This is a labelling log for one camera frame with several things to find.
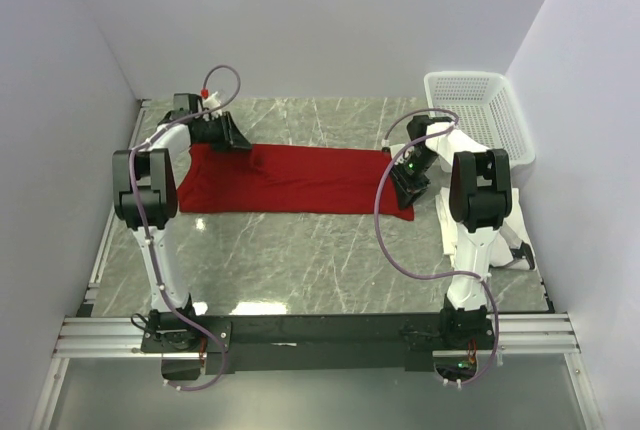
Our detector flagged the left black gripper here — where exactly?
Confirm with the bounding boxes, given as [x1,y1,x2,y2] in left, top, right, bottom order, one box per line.
[196,111,252,154]

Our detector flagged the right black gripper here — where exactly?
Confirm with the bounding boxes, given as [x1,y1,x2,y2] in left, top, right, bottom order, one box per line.
[386,149,439,211]

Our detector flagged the red t-shirt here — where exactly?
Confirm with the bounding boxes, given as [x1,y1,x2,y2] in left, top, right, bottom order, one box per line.
[177,144,390,215]

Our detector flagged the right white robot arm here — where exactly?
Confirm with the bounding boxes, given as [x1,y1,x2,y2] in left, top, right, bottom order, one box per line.
[390,111,512,349]

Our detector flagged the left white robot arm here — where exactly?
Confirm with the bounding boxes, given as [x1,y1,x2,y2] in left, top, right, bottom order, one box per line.
[112,91,252,352]

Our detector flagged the white perforated plastic basket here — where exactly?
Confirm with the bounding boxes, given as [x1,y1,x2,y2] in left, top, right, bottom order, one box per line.
[424,71,535,167]

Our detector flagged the white printed folded t-shirt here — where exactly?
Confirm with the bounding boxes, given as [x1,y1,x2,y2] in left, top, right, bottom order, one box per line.
[435,188,536,271]

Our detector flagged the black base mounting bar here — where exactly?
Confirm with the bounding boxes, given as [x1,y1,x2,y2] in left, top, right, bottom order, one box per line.
[141,310,495,375]

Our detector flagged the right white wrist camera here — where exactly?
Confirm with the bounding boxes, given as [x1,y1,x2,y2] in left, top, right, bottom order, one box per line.
[381,139,404,158]

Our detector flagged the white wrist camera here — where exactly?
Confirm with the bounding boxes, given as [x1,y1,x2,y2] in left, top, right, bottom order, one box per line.
[381,139,404,158]
[200,88,225,121]

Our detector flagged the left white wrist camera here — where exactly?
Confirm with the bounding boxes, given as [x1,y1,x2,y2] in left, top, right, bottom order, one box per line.
[200,88,225,121]

